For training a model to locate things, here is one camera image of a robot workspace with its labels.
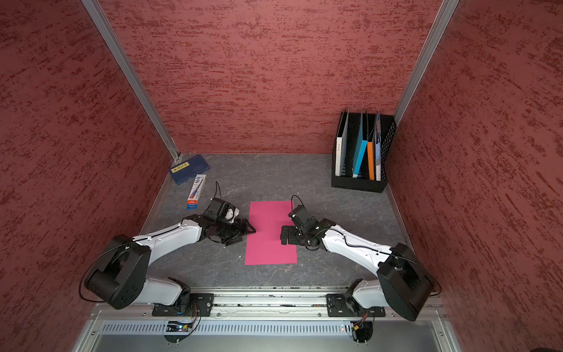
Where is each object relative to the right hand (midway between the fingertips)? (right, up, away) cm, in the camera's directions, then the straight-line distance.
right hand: (291, 241), depth 84 cm
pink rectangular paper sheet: (-11, -3, +5) cm, 13 cm away
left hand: (-17, +1, +2) cm, 17 cm away
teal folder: (+29, +37, +3) cm, 47 cm away
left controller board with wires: (-38, -25, -13) cm, 47 cm away
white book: (+20, +40, +3) cm, 45 cm away
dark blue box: (-55, +29, +29) cm, 69 cm away
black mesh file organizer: (+46, +50, +17) cm, 70 cm away
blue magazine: (+36, +42, +5) cm, 56 cm away
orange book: (+35, +33, +8) cm, 48 cm away
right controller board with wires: (+24, -26, -12) cm, 38 cm away
